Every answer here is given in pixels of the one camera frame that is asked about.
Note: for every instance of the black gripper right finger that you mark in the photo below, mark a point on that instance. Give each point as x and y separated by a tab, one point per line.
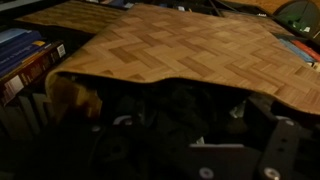
280	150

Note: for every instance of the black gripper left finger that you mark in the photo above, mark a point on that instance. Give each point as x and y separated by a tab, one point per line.
116	143

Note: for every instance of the woven bamboo basket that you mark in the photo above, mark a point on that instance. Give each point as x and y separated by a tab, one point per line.
186	46

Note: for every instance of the black cube shelf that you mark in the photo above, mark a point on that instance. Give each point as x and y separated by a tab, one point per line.
76	39

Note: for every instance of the light grey sock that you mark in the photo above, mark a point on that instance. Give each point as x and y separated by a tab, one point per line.
238	109

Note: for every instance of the blue spine book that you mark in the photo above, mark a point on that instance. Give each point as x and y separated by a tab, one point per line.
295	50

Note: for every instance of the red spine book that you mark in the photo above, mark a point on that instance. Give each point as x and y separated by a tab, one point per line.
308	50

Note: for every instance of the brown spine book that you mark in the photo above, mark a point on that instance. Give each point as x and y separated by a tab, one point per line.
33	71

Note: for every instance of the dark round floor object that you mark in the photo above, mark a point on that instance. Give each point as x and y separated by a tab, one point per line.
298	16

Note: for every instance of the blue book yellow label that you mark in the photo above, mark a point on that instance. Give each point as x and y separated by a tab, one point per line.
20	48

